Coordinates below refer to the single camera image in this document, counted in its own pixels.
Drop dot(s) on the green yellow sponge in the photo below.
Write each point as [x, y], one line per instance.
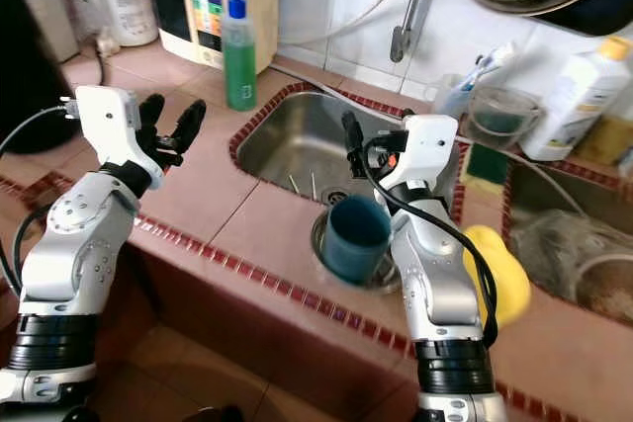
[485, 167]

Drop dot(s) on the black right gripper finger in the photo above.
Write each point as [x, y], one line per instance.
[355, 140]
[407, 116]

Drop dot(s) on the green dish soap bottle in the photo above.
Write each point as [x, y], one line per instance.
[239, 66]

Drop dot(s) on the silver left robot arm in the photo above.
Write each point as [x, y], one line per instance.
[84, 254]

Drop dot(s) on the clear cup with toothbrushes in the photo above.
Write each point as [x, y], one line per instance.
[455, 96]

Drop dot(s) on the clear plastic bag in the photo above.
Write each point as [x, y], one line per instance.
[574, 254]

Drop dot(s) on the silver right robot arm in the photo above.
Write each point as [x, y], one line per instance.
[430, 284]

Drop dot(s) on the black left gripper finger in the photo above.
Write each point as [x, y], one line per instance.
[190, 126]
[151, 113]

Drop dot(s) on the black kettle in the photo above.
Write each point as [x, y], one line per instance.
[40, 66]

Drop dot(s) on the yellow plastic bowl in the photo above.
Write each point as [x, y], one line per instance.
[509, 279]

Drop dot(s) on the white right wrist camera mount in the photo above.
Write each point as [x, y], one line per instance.
[425, 145]

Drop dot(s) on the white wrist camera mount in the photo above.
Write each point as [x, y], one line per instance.
[425, 145]
[114, 126]

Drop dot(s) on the white beige water ioniser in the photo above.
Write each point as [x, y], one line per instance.
[208, 7]

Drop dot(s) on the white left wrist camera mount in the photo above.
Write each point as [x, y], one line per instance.
[114, 126]

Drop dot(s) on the steel bowl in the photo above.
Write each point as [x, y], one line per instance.
[315, 239]

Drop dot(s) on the beige sponge block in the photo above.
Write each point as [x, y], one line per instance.
[608, 140]

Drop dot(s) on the white detergent bottle yellow cap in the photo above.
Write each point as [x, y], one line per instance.
[574, 96]

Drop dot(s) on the teal mug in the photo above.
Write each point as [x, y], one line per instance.
[356, 239]

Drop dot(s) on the grey wall tap nozzle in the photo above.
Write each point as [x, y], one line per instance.
[410, 22]

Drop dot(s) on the steel sink basin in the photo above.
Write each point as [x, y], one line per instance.
[297, 140]
[554, 195]

